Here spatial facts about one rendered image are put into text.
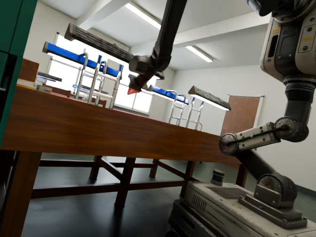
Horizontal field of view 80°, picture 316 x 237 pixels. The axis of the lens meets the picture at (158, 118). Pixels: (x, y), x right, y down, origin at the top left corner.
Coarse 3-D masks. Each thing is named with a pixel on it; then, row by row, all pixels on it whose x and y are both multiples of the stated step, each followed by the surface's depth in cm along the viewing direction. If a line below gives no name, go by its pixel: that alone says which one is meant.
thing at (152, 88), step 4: (152, 88) 193; (156, 88) 197; (160, 88) 203; (156, 92) 196; (160, 92) 200; (164, 92) 205; (168, 92) 211; (168, 96) 208; (172, 96) 213; (180, 96) 225; (176, 100) 217; (180, 100) 222; (188, 104) 232
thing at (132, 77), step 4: (128, 76) 86; (132, 76) 87; (136, 76) 85; (140, 76) 83; (132, 80) 85; (136, 80) 85; (140, 80) 84; (144, 80) 84; (148, 80) 85; (132, 84) 84; (136, 84) 86; (140, 84) 86; (144, 84) 86; (144, 88) 88; (148, 88) 90
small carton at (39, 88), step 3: (36, 87) 63; (39, 87) 59; (42, 87) 59; (45, 87) 60; (48, 87) 60; (36, 90) 62; (39, 90) 59; (42, 90) 59; (45, 90) 60; (48, 90) 60; (51, 90) 61; (48, 93) 60
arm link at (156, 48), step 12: (168, 0) 59; (180, 0) 58; (168, 12) 61; (180, 12) 61; (168, 24) 64; (168, 36) 68; (156, 48) 74; (168, 48) 72; (156, 60) 77; (168, 60) 77
